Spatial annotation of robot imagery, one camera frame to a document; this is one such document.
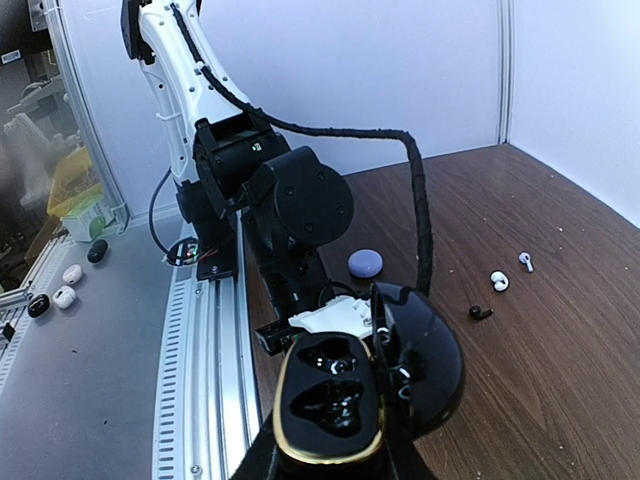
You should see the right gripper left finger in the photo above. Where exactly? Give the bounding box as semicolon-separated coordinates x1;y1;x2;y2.
230;414;280;480

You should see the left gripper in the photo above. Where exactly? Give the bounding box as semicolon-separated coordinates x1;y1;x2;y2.
255;321;300;355

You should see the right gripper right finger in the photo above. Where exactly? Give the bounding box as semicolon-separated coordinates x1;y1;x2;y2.
383;430;438;480

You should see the black charging case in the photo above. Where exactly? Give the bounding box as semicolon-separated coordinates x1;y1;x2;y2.
272;283;465;465

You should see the black earbud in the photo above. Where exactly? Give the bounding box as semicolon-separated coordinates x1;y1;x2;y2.
469;305;494;321

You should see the purple round charging case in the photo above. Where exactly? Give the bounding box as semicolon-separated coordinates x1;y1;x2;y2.
347;249;384;279

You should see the black case off table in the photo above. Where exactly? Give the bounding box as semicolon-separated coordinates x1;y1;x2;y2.
87;239;109;264

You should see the white case off table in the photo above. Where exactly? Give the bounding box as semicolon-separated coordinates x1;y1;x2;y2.
62;264;84;285

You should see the white clip earbud upper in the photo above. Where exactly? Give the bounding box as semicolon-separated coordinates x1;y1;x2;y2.
490;270;510;292

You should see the green white box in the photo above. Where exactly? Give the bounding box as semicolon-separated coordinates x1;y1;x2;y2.
61;197;115;242

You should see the purple stem earbud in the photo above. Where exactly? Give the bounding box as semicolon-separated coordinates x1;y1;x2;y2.
518;252;534;273

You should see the front aluminium rail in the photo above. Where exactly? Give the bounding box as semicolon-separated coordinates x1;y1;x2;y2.
151;239;261;479

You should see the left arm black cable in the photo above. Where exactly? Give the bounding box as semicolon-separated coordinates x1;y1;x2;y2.
169;0;434;294

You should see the right aluminium frame post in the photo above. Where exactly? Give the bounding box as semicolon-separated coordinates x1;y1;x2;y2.
497;0;515;144

